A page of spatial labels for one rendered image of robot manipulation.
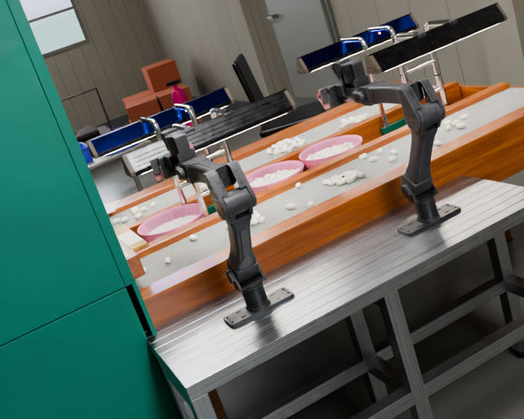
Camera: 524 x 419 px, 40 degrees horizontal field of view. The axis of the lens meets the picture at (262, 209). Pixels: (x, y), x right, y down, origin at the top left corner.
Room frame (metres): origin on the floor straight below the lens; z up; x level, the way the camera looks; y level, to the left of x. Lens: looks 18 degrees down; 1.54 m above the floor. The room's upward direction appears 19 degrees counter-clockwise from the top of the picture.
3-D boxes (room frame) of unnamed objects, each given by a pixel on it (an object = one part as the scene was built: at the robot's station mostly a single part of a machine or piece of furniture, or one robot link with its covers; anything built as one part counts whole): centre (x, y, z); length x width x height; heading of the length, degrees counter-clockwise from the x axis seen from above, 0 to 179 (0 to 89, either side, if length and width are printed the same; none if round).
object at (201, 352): (2.16, -0.10, 0.65); 1.20 x 0.90 x 0.04; 110
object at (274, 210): (2.48, -0.35, 0.73); 1.81 x 0.30 x 0.02; 110
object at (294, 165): (2.75, -0.08, 0.72); 0.27 x 0.27 x 0.10
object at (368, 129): (2.95, -0.18, 0.71); 1.81 x 0.06 x 0.11; 110
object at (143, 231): (2.60, 0.33, 0.72); 0.27 x 0.27 x 0.10
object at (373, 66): (2.72, -0.83, 1.08); 0.62 x 0.08 x 0.07; 110
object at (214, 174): (1.84, 0.10, 1.05); 0.30 x 0.09 x 0.12; 20
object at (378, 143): (2.65, -0.29, 0.71); 1.81 x 0.06 x 0.11; 110
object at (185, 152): (1.99, 0.16, 1.12); 0.12 x 0.09 x 0.12; 20
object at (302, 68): (3.25, -0.64, 1.08); 0.62 x 0.08 x 0.07; 110
